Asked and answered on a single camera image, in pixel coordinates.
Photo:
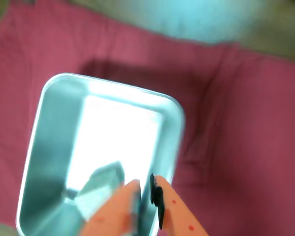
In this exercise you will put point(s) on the white speckled foam cube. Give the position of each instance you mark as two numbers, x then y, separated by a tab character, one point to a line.
98	191

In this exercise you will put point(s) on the rectangular metal tray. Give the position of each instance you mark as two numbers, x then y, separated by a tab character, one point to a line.
56	137

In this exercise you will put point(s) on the dark red cloth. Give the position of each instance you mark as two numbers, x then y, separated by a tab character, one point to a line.
236	110

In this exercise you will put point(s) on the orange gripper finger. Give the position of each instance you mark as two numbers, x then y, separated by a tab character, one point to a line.
113	214
177	211

